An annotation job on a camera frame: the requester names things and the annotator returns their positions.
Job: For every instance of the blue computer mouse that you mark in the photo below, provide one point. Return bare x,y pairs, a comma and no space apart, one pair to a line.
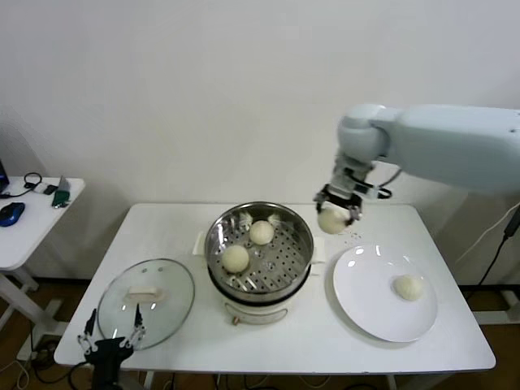
12,213

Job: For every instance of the white steamed baozi bun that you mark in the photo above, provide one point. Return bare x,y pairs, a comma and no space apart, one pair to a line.
331,221
261,232
408,287
235,259

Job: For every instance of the green and grey pouch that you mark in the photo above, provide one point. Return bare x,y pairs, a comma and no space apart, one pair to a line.
61,198

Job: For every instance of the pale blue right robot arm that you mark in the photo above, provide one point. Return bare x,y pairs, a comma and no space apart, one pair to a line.
438,142

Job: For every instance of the small black device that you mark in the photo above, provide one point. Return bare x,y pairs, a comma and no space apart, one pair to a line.
50,189

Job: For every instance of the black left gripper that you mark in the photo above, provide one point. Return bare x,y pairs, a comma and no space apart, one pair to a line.
107,353

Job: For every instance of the stainless steel steamer basket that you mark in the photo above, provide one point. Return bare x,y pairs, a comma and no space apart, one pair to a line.
284,260

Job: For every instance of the large white round plate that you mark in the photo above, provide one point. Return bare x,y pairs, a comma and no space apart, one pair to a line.
365,292

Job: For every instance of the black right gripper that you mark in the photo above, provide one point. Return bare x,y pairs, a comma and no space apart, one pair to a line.
341,197

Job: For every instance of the round glass pot lid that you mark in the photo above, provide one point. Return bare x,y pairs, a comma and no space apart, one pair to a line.
162,313

